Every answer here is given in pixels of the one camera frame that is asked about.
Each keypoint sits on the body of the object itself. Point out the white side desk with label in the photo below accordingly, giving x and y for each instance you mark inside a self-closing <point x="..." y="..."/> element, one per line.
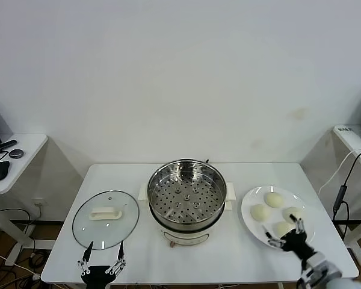
<point x="353" y="141"/>

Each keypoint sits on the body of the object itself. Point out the perforated stainless steel steamer basket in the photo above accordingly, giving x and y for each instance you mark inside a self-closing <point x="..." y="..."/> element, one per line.
<point x="186" y="198"/>

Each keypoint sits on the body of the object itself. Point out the white side desk with mouse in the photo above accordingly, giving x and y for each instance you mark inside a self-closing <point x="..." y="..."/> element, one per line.
<point x="27" y="156"/>

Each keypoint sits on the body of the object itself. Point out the white steamed baozi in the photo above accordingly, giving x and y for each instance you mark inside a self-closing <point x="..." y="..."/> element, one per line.
<point x="273" y="199"/>
<point x="260" y="213"/>
<point x="281" y="228"/>
<point x="298" y="210"/>

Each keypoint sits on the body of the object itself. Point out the white floor power strip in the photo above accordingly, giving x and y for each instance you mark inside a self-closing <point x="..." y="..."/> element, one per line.
<point x="36" y="277"/>

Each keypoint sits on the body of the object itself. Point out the white wall socket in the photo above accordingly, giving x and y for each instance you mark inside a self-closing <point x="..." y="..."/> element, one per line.
<point x="38" y="202"/>

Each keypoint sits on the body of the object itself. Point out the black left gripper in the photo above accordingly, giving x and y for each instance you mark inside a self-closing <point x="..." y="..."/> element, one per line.
<point x="96" y="274"/>

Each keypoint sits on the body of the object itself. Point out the black remote bar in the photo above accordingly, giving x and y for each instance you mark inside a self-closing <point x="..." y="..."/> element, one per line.
<point x="7" y="144"/>

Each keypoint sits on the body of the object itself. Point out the white round plate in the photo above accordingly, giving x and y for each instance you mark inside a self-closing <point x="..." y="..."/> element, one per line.
<point x="254" y="227"/>

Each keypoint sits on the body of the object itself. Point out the white electric cooker base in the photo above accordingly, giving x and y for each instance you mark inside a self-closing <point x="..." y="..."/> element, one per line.
<point x="186" y="238"/>

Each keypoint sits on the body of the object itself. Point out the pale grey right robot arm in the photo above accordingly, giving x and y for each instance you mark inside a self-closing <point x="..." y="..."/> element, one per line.
<point x="325" y="271"/>

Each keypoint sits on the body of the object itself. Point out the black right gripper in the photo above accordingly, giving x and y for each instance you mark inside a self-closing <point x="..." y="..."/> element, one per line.
<point x="294" y="241"/>

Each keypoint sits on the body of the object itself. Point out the round grey disc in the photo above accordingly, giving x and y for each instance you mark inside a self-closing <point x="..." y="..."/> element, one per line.
<point x="16" y="153"/>

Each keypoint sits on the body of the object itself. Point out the small printed desk label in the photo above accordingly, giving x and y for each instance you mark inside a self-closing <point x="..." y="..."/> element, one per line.
<point x="345" y="129"/>

